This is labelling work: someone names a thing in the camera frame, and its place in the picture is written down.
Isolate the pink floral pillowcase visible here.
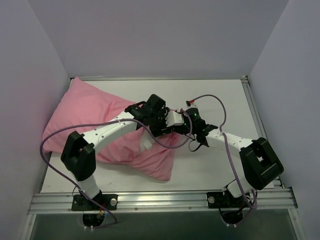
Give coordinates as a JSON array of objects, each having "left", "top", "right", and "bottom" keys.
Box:
[{"left": 42, "top": 77, "right": 180, "bottom": 181}]

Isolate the white pillow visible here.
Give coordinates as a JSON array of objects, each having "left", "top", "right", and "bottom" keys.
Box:
[{"left": 139, "top": 131, "right": 155, "bottom": 153}]

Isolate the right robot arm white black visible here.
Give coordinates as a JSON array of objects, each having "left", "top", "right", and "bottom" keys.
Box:
[{"left": 166, "top": 107, "right": 284, "bottom": 207}]

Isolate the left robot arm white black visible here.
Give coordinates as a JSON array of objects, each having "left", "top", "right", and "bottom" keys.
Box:
[{"left": 60, "top": 94, "right": 177, "bottom": 210}]

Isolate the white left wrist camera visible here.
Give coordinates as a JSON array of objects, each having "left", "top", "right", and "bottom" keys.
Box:
[{"left": 165, "top": 109, "right": 185, "bottom": 127}]

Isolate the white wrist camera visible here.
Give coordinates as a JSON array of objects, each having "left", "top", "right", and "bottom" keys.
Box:
[
  {"left": 165, "top": 109, "right": 185, "bottom": 127},
  {"left": 185, "top": 100, "right": 199, "bottom": 113}
]

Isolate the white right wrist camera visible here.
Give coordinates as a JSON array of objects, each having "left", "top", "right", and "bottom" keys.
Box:
[{"left": 185, "top": 100, "right": 199, "bottom": 113}]

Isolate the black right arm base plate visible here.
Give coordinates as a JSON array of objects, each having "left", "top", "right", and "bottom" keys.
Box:
[{"left": 206, "top": 190, "right": 247, "bottom": 209}]

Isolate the aluminium back rail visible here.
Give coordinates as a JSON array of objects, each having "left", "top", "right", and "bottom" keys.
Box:
[{"left": 79, "top": 76, "right": 248, "bottom": 82}]

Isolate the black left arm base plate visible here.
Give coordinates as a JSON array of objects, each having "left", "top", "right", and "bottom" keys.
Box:
[{"left": 71, "top": 193, "right": 118, "bottom": 212}]

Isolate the aluminium front rail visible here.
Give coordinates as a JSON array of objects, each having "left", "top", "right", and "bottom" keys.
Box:
[{"left": 27, "top": 188, "right": 298, "bottom": 215}]

